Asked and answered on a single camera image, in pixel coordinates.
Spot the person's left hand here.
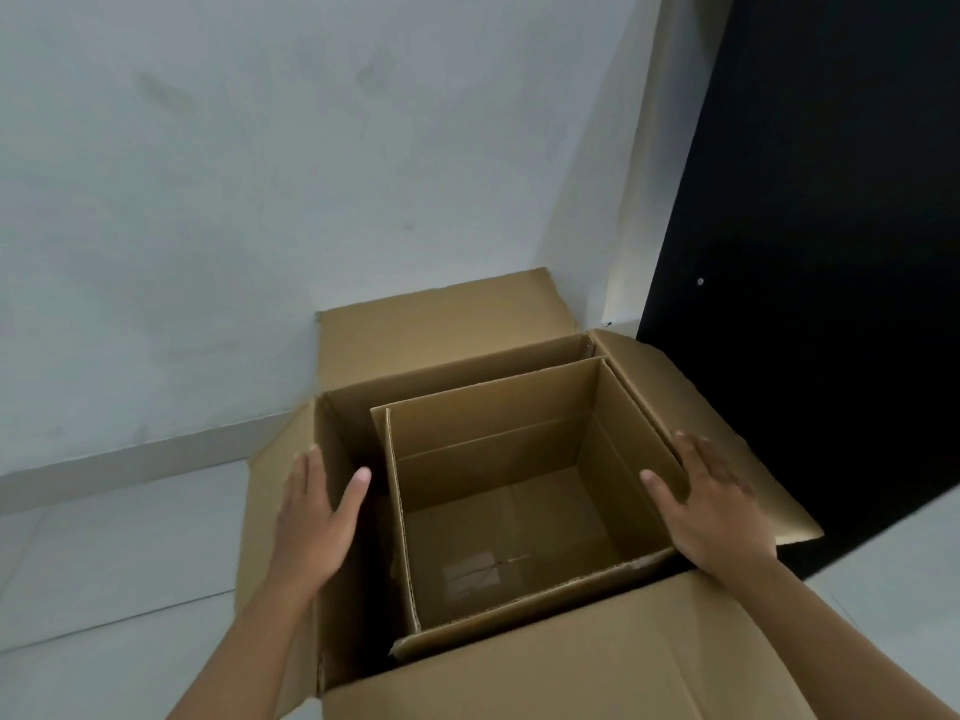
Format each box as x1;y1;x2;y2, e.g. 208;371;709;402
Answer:
271;445;373;587

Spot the large cardboard box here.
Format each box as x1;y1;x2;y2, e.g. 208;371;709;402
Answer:
236;268;826;720

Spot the black cabinet panel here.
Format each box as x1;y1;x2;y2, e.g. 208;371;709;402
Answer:
636;0;960;583

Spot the small open cardboard box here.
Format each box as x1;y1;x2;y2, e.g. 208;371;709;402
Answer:
369;357;692;661

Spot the person's left forearm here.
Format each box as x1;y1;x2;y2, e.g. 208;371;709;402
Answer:
166;577;333;720

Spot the person's right hand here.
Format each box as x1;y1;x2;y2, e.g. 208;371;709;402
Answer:
639;430;778;575

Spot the beige door frame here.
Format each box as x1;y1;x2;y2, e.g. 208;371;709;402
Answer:
600;0;740;331

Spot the person's right forearm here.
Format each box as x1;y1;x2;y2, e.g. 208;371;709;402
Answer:
697;553;960;720

